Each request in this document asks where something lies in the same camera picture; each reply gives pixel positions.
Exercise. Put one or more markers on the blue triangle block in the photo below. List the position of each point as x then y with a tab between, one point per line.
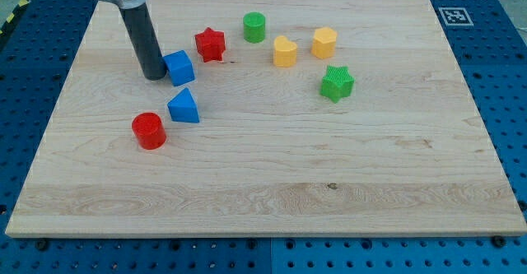
182	108

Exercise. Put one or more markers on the yellow heart block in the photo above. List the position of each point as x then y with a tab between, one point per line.
284	52

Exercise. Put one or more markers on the light wooden board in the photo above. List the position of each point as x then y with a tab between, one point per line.
405	155

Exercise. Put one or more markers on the blue cube block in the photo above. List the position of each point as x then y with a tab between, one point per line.
179	67

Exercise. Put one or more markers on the black bolt front left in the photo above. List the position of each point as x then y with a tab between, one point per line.
42	244

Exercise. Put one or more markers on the black bolt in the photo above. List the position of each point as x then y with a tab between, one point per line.
42	244
498	241

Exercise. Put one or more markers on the green cylinder block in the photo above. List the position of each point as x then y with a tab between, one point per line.
254	24

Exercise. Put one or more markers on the white fiducial marker tag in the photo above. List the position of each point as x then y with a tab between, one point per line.
455	16

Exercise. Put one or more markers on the green star block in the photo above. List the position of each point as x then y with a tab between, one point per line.
337	83

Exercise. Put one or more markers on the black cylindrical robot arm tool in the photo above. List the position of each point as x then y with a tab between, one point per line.
138	23

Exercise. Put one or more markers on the yellow hexagon block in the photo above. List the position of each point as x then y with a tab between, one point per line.
324	42

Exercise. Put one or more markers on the red cylinder block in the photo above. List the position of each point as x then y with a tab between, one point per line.
149	130

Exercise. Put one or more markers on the red star block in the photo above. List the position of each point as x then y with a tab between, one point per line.
210	44

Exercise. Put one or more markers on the black bolt front right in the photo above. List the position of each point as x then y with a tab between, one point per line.
498	241

